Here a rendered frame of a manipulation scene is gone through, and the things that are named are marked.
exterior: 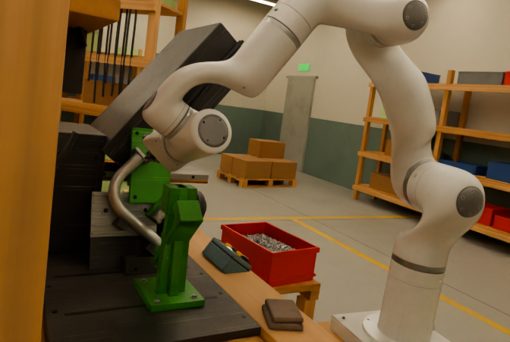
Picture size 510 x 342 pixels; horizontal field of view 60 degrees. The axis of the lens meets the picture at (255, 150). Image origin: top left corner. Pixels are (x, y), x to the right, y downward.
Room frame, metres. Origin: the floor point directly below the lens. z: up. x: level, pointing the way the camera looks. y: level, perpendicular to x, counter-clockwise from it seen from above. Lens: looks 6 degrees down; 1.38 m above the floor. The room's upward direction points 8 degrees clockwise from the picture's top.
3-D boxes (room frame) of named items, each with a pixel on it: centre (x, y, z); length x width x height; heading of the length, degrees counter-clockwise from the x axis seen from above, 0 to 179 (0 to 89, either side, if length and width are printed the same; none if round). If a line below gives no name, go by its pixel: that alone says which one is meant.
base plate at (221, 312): (1.29, 0.39, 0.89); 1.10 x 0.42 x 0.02; 31
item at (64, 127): (1.32, 0.57, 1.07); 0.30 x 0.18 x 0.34; 31
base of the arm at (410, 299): (1.00, -0.41, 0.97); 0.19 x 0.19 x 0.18
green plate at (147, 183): (1.26, 0.30, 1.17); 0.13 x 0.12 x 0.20; 31
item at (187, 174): (1.41, 0.35, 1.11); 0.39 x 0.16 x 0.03; 121
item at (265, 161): (7.82, -0.10, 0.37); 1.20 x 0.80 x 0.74; 127
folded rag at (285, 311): (0.97, -0.11, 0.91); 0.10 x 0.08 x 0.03; 9
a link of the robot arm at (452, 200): (0.97, -0.42, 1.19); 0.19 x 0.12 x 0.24; 15
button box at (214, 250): (1.28, 0.04, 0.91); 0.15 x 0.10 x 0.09; 31
